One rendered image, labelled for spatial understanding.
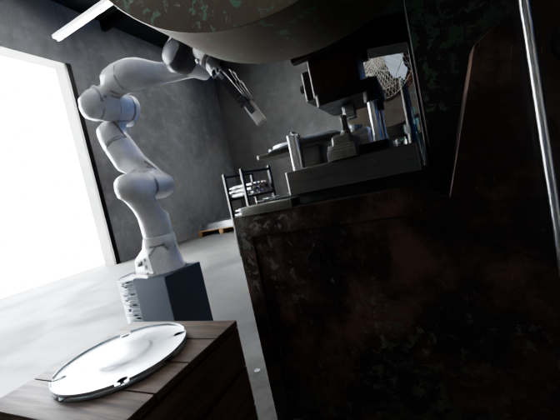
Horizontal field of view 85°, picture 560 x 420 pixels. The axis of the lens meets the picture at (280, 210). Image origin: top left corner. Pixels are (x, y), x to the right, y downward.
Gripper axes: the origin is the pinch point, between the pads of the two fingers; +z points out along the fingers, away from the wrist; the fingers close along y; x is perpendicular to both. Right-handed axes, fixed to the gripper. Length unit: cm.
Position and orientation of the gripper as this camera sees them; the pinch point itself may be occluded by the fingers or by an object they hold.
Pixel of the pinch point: (255, 112)
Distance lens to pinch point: 93.0
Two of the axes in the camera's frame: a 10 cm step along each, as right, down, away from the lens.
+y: -3.7, 1.4, -9.2
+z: 5.9, 8.0, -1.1
